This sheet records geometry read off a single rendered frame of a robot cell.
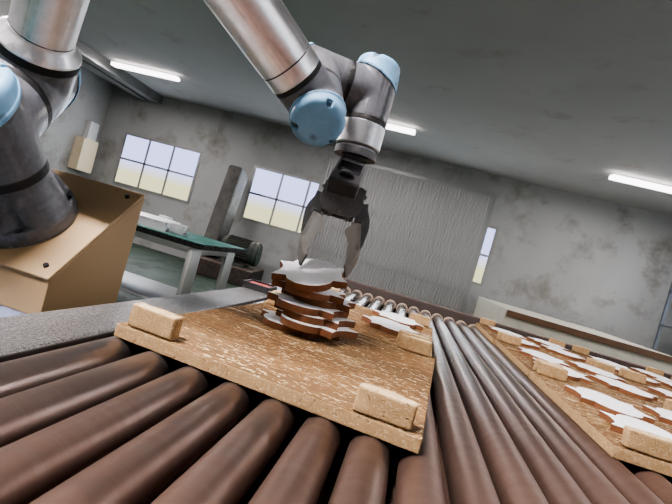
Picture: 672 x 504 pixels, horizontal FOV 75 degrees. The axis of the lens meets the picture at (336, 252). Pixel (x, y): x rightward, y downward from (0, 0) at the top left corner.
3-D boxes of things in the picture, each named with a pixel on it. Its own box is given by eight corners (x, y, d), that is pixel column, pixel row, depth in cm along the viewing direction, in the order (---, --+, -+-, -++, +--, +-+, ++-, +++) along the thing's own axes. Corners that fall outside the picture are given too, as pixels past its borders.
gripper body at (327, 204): (358, 226, 79) (376, 162, 79) (359, 224, 71) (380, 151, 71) (317, 215, 79) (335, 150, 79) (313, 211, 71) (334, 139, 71)
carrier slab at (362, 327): (261, 307, 90) (263, 300, 90) (314, 296, 130) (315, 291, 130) (429, 363, 82) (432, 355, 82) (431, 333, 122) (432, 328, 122)
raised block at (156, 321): (124, 325, 49) (131, 301, 49) (136, 324, 51) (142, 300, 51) (169, 342, 48) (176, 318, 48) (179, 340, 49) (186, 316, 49)
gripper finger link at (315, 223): (303, 264, 78) (332, 220, 78) (300, 266, 72) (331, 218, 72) (288, 255, 78) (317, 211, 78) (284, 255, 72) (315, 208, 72)
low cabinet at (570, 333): (581, 383, 715) (597, 330, 714) (662, 439, 483) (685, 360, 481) (464, 346, 749) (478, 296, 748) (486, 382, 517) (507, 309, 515)
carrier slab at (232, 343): (112, 336, 49) (116, 322, 49) (262, 309, 89) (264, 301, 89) (418, 455, 41) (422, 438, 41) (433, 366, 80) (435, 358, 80)
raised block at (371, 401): (350, 412, 42) (358, 384, 42) (354, 406, 44) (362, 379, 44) (410, 434, 41) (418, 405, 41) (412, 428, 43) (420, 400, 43)
